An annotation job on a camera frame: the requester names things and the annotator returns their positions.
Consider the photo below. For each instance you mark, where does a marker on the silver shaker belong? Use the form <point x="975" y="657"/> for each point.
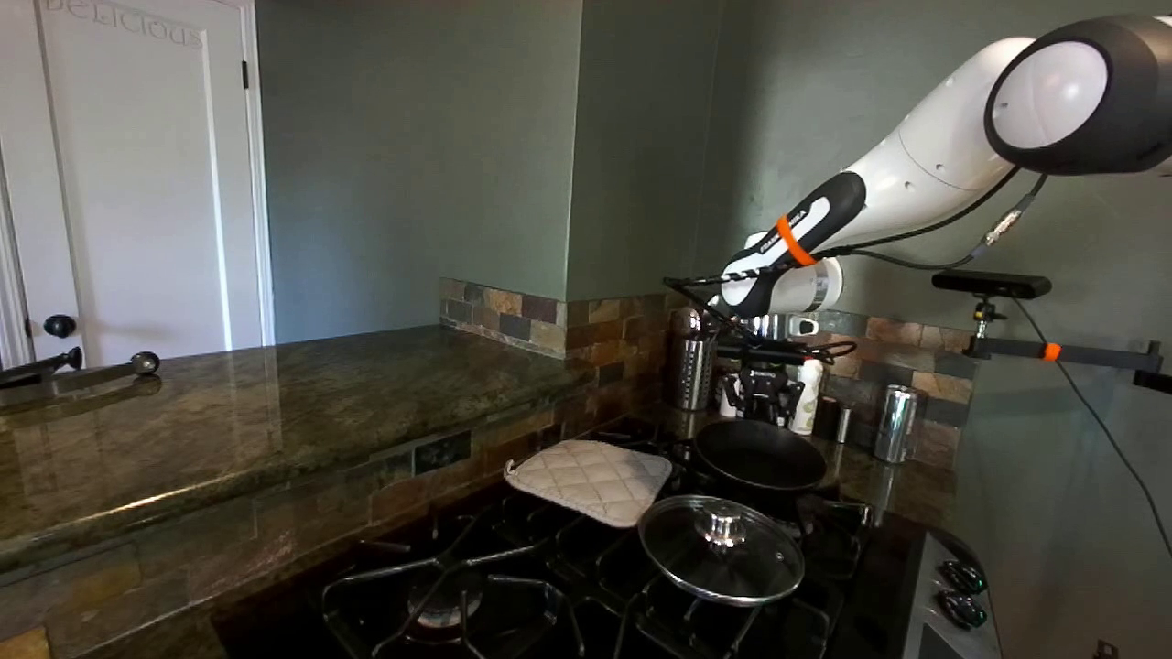
<point x="693" y="379"/>

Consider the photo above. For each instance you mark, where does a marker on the granite raised counter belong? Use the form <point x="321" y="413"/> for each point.
<point x="96" y="457"/>

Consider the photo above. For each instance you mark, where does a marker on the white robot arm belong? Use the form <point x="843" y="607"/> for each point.
<point x="1083" y="100"/>

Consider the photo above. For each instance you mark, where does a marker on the black ice cream scoop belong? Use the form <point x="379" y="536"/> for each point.
<point x="66" y="372"/>

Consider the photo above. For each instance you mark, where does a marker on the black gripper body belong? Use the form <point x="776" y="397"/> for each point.
<point x="763" y="375"/>

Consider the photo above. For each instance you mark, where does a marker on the black frying pan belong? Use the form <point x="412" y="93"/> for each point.
<point x="760" y="457"/>

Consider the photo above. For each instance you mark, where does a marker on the white quilted pot holder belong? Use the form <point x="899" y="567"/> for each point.
<point x="590" y="479"/>

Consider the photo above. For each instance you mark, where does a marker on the silver metal can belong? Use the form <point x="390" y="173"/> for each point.
<point x="896" y="424"/>

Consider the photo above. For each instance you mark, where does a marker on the white bottle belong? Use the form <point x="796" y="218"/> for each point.
<point x="809" y="406"/>

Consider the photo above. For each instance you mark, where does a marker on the white door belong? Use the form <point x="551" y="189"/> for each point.
<point x="135" y="180"/>

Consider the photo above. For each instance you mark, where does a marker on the glass lid with knob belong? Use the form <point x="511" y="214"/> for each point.
<point x="723" y="552"/>

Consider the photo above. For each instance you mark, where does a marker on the black gas stove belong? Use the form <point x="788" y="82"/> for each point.
<point x="511" y="575"/>

